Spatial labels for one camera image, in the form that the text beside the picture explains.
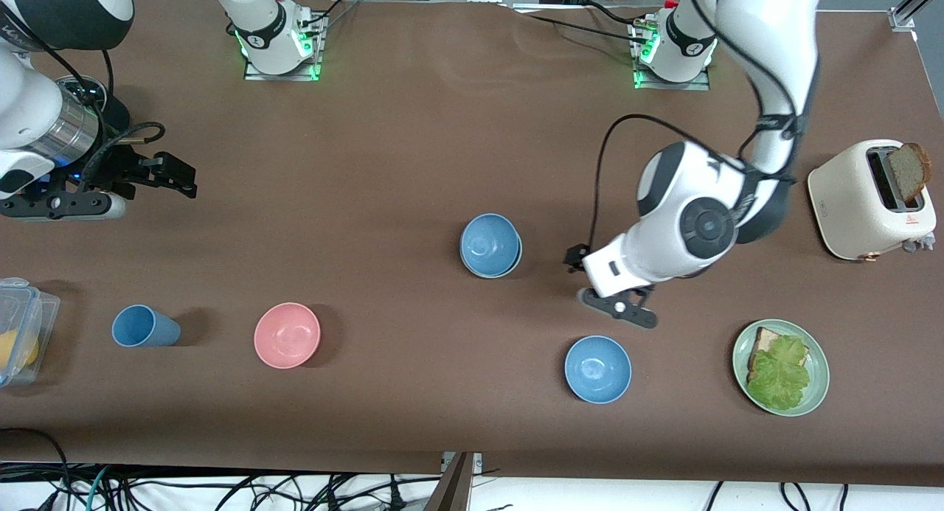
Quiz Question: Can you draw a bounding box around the green bowl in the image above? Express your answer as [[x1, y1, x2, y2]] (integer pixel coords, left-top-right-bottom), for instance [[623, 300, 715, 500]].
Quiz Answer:
[[462, 234, 524, 279]]

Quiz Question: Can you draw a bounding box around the blue bowl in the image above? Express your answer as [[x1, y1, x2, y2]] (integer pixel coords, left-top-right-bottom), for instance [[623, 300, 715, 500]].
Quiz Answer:
[[459, 213, 522, 277], [564, 336, 633, 405]]

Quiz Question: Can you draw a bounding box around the blue cup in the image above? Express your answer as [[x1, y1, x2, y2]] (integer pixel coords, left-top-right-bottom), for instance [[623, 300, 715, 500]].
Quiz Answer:
[[111, 305, 181, 348]]

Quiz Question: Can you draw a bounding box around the teal floor cable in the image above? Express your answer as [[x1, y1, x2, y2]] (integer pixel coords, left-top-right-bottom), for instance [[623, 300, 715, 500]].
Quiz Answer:
[[85, 465, 113, 511]]

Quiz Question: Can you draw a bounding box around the black floor cable loop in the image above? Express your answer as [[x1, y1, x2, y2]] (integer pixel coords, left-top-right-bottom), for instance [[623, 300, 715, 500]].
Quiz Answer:
[[0, 428, 71, 511]]

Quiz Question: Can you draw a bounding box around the clear plastic container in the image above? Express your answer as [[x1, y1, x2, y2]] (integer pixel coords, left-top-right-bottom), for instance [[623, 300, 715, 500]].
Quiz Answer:
[[0, 277, 61, 388]]

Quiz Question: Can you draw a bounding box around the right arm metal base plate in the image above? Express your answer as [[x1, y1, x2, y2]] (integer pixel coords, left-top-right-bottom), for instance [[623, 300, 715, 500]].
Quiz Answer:
[[243, 10, 325, 82]]

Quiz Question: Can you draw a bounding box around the green plate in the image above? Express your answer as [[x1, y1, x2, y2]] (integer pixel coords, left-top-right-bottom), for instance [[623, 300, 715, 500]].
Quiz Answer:
[[732, 319, 830, 417]]

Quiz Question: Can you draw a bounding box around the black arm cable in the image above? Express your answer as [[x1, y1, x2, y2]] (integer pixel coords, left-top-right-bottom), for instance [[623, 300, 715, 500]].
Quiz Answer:
[[74, 48, 166, 189], [589, 113, 806, 255]]

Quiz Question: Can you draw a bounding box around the brown toast slice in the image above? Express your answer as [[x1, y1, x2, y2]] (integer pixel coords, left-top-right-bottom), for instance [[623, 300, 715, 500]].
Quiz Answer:
[[885, 142, 933, 203]]

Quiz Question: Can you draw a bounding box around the pink bowl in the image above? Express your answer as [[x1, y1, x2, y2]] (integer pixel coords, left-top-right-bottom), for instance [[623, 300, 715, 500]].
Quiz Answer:
[[254, 302, 322, 369]]

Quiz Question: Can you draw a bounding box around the yellow fruit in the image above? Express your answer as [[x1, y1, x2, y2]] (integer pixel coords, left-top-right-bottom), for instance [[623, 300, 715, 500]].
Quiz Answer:
[[0, 330, 39, 372]]

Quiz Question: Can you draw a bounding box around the brown table cover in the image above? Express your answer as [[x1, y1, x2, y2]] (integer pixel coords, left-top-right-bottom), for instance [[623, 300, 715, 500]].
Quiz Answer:
[[0, 0, 944, 488]]

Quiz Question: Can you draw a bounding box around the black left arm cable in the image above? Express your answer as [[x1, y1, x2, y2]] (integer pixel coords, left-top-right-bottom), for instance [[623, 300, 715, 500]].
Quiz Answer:
[[589, 113, 806, 255]]

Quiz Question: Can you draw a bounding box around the cream toaster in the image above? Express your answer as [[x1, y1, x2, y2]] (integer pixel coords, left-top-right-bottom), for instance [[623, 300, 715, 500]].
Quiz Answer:
[[807, 139, 937, 262]]

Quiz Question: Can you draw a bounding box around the green lettuce leaf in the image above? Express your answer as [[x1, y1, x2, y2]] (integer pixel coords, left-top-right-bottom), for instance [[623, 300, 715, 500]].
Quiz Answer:
[[746, 336, 812, 412]]

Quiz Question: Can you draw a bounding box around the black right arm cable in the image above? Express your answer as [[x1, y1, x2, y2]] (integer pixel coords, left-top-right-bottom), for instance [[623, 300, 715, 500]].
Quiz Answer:
[[74, 48, 166, 189]]

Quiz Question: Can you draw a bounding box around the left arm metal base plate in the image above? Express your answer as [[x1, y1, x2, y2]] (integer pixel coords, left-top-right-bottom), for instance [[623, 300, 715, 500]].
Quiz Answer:
[[633, 24, 712, 91]]

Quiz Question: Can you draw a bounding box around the bread slice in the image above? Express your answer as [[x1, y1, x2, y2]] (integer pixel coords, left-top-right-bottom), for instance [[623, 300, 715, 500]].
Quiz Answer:
[[747, 327, 784, 383]]

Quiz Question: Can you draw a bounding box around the dark beam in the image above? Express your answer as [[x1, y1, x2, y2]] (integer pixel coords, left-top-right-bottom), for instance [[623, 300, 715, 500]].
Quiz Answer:
[[424, 452, 476, 511]]

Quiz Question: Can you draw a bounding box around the black base cable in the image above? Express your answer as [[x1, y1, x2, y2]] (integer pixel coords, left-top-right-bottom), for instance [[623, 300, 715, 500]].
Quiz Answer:
[[299, 0, 362, 36]]

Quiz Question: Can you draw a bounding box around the black table cable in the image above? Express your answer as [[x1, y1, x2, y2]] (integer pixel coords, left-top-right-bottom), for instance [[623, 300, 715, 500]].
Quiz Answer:
[[509, 6, 653, 38], [586, 1, 657, 27]]

